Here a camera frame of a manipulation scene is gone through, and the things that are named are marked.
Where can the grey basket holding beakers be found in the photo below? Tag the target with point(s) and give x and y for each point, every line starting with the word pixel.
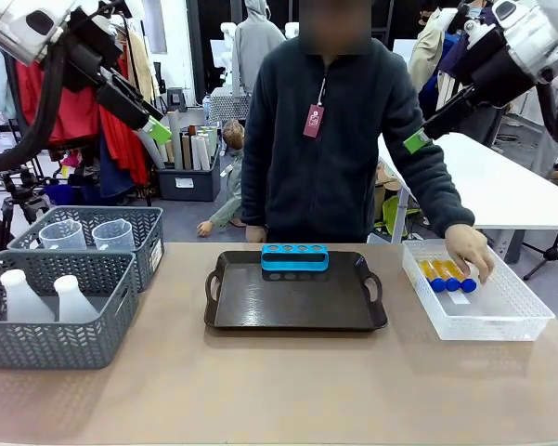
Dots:
pixel 146 232

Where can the dark brown serving tray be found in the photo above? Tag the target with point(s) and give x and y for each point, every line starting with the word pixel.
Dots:
pixel 297 302

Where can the person's left forearm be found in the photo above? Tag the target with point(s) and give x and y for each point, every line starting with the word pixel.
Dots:
pixel 438 195

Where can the person's left hand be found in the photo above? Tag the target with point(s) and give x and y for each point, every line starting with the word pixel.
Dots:
pixel 471 251

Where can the clear plastic beaker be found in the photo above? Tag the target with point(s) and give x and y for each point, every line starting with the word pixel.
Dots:
pixel 113 237
pixel 64 237

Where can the black floor stand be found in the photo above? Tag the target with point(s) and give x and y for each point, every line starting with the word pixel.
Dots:
pixel 551 253

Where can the white perforated plastic basket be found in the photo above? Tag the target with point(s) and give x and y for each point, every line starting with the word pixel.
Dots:
pixel 492 320

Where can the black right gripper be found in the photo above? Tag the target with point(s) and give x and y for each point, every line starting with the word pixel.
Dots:
pixel 497 69

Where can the white background table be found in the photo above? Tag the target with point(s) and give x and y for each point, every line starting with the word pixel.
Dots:
pixel 483 186

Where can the grey cardboard tube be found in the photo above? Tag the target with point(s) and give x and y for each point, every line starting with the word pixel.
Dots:
pixel 175 144

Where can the brown paper roll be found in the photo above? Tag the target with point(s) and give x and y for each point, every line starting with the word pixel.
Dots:
pixel 186 151

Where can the person's right hand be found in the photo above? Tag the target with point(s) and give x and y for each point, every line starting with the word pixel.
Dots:
pixel 256 234

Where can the green plastic chair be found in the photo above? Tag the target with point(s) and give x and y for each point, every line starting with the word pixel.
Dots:
pixel 392 213

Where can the patterned cloth covered table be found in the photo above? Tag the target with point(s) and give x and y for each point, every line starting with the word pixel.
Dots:
pixel 227 107

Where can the beige hanging garment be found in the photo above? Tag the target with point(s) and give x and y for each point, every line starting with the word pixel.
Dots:
pixel 141 65

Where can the large white paper roll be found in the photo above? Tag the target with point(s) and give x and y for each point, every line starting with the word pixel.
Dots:
pixel 151 148

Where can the person's right forearm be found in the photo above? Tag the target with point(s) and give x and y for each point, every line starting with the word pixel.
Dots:
pixel 255 200

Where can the blue test tube rack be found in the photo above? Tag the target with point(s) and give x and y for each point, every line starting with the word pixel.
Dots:
pixel 294 262

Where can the grey storage bin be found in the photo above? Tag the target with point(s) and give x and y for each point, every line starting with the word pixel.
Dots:
pixel 188 183

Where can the red hanging garments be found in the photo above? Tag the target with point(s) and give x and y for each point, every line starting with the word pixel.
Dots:
pixel 120 144

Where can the grey hooded mannequin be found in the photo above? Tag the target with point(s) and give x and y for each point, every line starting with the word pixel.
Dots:
pixel 255 46

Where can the grey step stool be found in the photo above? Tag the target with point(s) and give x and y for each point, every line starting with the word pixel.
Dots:
pixel 176 100

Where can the beige coat mannequin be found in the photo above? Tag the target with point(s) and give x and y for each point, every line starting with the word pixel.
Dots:
pixel 429 51

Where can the maroon hang tag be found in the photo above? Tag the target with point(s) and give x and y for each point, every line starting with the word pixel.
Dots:
pixel 313 121

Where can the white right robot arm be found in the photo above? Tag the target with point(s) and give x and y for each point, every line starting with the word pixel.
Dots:
pixel 534 28

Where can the grey basket holding flasks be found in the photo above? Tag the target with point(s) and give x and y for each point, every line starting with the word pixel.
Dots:
pixel 51 344

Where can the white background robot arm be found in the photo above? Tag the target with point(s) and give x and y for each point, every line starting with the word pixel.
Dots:
pixel 229 56

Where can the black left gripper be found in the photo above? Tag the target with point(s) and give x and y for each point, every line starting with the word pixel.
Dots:
pixel 93 51

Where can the person in dark fleece jacket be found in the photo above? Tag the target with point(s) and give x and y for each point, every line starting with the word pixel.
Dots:
pixel 325 186

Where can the white label sticker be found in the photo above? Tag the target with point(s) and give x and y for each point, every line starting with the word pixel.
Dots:
pixel 459 298

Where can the white plastic conical flask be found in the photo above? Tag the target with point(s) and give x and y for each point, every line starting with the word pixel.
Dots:
pixel 23 302
pixel 76 304

